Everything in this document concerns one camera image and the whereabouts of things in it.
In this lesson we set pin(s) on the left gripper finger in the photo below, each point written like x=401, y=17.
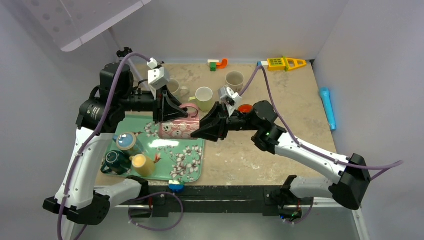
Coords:
x=174, y=114
x=169, y=103

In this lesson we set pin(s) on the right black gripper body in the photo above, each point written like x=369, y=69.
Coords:
x=230, y=124

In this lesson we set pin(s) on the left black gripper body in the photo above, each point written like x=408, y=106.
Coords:
x=158, y=108

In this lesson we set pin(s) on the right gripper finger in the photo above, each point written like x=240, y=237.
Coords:
x=208, y=132
x=219, y=111

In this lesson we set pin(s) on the pink mug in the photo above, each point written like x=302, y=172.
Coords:
x=181, y=129

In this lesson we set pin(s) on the cream mug with seahorse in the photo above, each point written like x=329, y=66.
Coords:
x=176, y=89

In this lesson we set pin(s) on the lime green mug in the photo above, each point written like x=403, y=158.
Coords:
x=203, y=98

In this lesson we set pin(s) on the orange mug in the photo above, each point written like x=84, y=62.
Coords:
x=245, y=108

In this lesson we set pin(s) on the cream mug with basket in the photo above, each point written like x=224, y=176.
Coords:
x=235, y=80

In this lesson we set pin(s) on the blue butterfly mug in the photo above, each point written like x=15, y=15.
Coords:
x=129, y=144

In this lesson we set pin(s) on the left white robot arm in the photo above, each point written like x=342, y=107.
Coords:
x=97, y=122

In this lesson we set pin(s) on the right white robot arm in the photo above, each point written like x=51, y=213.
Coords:
x=344, y=179

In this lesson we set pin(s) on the yellow mug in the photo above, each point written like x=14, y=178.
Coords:
x=143, y=165

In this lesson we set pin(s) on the dark green mug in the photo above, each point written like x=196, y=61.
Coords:
x=115, y=162

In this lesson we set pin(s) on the green floral tray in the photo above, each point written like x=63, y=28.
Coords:
x=176, y=159

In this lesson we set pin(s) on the orange green white toy blocks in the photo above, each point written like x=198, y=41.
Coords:
x=215, y=64

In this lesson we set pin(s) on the blue white toy block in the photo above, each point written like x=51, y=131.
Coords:
x=264, y=63

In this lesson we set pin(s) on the blue green toy block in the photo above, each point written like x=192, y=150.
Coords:
x=176, y=186

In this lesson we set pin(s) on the grey tripod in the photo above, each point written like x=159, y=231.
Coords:
x=125, y=53

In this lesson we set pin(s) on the yellow toy phone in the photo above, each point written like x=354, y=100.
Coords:
x=284, y=63

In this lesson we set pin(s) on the blue toy flashlight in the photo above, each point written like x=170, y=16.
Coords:
x=325, y=96

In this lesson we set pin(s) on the white overhead panel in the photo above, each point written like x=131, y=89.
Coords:
x=72, y=23

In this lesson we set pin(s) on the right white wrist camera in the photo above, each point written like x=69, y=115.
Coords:
x=232, y=100

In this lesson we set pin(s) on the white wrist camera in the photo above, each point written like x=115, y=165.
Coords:
x=158, y=76
x=232, y=100

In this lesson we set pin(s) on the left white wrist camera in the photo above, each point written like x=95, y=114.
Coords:
x=158, y=76

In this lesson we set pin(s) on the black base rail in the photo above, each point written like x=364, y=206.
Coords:
x=267, y=200

